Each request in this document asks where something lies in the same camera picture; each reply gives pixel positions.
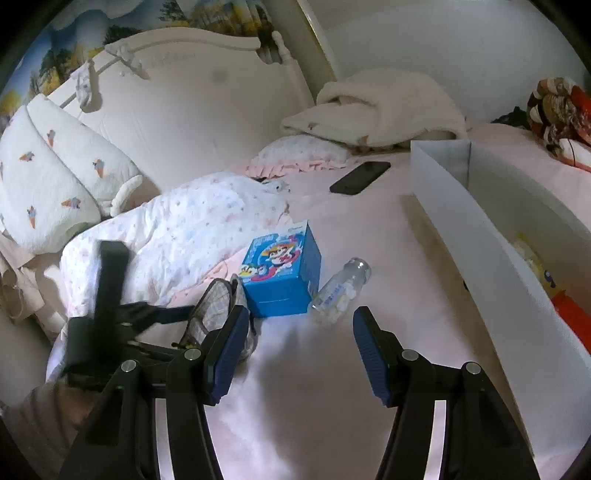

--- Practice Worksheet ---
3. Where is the white ice cream print pillow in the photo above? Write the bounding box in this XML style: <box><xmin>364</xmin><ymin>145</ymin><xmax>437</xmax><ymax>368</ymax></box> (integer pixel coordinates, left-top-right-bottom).
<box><xmin>0</xmin><ymin>105</ymin><xmax>102</xmax><ymax>254</ymax></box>
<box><xmin>28</xmin><ymin>95</ymin><xmax>144</xmax><ymax>217</ymax></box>

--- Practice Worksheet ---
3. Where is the pink ruffled pillow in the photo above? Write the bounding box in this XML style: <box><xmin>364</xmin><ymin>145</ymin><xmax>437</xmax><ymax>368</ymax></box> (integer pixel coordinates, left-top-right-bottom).
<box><xmin>245</xmin><ymin>136</ymin><xmax>352</xmax><ymax>178</ymax></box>

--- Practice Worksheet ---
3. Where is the blue cartoon print box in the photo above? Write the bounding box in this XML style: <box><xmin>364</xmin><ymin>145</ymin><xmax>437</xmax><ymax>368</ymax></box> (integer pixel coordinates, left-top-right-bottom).
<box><xmin>241</xmin><ymin>220</ymin><xmax>322</xmax><ymax>318</ymax></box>

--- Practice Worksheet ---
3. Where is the white fabric bow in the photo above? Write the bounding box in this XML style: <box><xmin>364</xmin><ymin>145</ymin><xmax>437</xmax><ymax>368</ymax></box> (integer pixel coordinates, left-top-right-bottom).
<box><xmin>105</xmin><ymin>38</ymin><xmax>149</xmax><ymax>78</ymax></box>

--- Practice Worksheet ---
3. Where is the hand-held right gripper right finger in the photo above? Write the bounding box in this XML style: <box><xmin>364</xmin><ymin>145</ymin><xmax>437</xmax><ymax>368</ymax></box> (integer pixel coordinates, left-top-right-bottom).
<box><xmin>352</xmin><ymin>305</ymin><xmax>541</xmax><ymax>480</ymax></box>

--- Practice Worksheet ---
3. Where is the dark cloth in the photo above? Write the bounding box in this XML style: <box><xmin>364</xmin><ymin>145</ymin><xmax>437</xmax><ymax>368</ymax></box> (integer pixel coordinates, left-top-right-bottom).
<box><xmin>492</xmin><ymin>107</ymin><xmax>532</xmax><ymax>130</ymax></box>

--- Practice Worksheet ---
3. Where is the landscape wall mural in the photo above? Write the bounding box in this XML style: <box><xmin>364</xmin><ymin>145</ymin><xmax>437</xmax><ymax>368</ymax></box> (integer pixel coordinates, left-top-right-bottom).
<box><xmin>0</xmin><ymin>0</ymin><xmax>278</xmax><ymax>112</ymax></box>

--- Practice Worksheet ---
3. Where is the red brown patterned cloth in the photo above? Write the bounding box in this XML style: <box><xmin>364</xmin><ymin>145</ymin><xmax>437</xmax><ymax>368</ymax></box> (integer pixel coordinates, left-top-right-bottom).
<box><xmin>526</xmin><ymin>78</ymin><xmax>591</xmax><ymax>171</ymax></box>

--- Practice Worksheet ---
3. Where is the small white sock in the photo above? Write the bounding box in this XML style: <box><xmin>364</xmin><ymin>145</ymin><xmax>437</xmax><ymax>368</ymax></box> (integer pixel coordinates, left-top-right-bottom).
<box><xmin>74</xmin><ymin>62</ymin><xmax>100</xmax><ymax>109</ymax></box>

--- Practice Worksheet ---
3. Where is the black smartphone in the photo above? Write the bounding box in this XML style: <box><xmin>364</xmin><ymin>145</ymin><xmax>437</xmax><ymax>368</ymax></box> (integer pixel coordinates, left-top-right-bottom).
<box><xmin>329</xmin><ymin>161</ymin><xmax>392</xmax><ymax>195</ymax></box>

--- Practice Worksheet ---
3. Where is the orange packet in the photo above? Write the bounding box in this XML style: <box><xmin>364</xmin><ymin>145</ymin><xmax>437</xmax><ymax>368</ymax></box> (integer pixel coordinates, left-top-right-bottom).
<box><xmin>551</xmin><ymin>288</ymin><xmax>591</xmax><ymax>335</ymax></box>

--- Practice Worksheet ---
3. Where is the person's left forearm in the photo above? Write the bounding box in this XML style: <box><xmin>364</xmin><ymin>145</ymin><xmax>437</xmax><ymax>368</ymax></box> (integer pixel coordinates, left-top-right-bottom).
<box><xmin>4</xmin><ymin>381</ymin><xmax>100</xmax><ymax>467</ymax></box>

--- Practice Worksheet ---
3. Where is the folded white fleece blanket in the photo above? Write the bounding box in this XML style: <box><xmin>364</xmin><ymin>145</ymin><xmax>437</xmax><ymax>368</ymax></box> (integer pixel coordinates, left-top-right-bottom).
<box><xmin>281</xmin><ymin>69</ymin><xmax>469</xmax><ymax>148</ymax></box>

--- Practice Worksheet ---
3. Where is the pink bed sheet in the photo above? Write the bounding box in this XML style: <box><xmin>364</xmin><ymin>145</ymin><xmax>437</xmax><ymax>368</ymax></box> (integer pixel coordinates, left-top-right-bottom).
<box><xmin>46</xmin><ymin>122</ymin><xmax>591</xmax><ymax>480</ymax></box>

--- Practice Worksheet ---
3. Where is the beige cloth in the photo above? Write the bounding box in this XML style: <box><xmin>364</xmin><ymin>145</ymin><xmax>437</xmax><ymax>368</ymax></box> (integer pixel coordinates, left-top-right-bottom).
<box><xmin>0</xmin><ymin>235</ymin><xmax>70</xmax><ymax>333</ymax></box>

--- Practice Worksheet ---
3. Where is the white storage box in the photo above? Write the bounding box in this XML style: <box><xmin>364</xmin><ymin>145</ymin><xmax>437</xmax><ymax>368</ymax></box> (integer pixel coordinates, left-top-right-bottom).
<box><xmin>410</xmin><ymin>141</ymin><xmax>591</xmax><ymax>467</ymax></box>

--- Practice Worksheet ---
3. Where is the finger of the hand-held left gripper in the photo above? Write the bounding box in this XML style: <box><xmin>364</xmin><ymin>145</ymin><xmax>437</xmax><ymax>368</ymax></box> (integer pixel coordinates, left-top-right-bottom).
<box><xmin>120</xmin><ymin>302</ymin><xmax>197</xmax><ymax>333</ymax></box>
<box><xmin>127</xmin><ymin>340</ymin><xmax>185</xmax><ymax>359</ymax></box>

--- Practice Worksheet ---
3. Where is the clear bottle with white tablets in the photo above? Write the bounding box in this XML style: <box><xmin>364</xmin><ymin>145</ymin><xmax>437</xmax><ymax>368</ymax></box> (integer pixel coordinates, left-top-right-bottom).
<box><xmin>308</xmin><ymin>257</ymin><xmax>372</xmax><ymax>326</ymax></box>

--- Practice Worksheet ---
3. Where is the white bed headboard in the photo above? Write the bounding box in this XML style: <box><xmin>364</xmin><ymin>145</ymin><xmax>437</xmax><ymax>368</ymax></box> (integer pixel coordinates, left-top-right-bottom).
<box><xmin>46</xmin><ymin>25</ymin><xmax>317</xmax><ymax>195</ymax></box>

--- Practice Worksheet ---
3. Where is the white floral quilt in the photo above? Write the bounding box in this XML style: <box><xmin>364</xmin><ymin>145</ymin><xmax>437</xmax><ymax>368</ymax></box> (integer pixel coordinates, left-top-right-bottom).
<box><xmin>60</xmin><ymin>172</ymin><xmax>291</xmax><ymax>319</ymax></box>

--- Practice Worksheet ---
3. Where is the plaid fabric pouch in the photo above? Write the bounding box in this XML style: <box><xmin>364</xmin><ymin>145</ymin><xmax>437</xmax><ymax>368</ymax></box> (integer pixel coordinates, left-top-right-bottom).
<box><xmin>180</xmin><ymin>274</ymin><xmax>258</xmax><ymax>363</ymax></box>

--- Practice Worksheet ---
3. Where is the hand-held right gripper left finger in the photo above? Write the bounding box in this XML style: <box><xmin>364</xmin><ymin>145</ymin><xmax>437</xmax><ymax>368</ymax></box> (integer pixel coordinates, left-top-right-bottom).
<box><xmin>58</xmin><ymin>305</ymin><xmax>251</xmax><ymax>480</ymax></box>

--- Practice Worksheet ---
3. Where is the yellow packet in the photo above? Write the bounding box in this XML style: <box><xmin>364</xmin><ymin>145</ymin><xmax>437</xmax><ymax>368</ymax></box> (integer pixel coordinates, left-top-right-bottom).
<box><xmin>513</xmin><ymin>233</ymin><xmax>546</xmax><ymax>278</ymax></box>

